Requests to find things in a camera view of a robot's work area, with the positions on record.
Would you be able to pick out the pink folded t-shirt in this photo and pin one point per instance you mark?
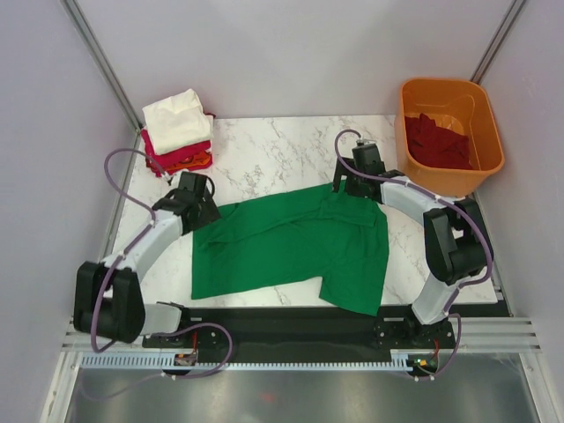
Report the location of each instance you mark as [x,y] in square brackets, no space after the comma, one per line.
[178,155]

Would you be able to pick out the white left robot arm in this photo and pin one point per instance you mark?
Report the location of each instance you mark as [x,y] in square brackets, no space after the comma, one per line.
[108,302]

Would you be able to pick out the aluminium front rail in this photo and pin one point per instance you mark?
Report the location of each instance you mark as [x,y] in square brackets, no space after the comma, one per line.
[479,335]

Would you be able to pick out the left aluminium frame post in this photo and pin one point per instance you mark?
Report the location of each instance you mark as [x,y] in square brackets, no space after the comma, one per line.
[96,51]

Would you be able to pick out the dark red t-shirt in tub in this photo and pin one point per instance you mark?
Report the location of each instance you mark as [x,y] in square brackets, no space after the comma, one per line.
[435,146]

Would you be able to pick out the orange plastic tub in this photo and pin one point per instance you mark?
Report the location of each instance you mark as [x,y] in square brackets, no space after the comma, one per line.
[457,105]

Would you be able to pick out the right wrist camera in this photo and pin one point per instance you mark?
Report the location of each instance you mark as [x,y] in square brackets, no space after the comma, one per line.
[361,142]

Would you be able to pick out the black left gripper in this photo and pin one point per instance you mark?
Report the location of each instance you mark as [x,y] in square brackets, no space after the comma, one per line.
[210,212]

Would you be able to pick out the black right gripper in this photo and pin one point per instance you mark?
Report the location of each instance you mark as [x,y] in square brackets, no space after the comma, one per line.
[343,170]

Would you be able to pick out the white folded t-shirt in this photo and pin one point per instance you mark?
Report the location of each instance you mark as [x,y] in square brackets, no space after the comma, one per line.
[176,122]

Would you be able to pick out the orange folded t-shirt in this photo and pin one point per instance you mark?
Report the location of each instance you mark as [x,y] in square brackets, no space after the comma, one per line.
[199,161]

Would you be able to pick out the aluminium frame post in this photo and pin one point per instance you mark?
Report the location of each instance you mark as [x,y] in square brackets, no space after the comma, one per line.
[511,16]
[96,51]

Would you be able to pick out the green t-shirt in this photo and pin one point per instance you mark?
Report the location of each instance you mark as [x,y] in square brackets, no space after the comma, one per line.
[292,237]

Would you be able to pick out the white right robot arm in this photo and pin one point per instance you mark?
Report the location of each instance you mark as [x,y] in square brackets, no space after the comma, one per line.
[457,247]

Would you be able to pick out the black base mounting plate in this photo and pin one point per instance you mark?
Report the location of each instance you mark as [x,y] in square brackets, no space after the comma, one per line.
[305,333]

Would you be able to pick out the slotted cable duct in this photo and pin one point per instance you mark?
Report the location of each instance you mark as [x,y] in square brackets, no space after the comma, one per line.
[176,362]

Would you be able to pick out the right aluminium frame post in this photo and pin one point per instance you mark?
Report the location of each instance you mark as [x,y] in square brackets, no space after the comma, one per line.
[511,16]

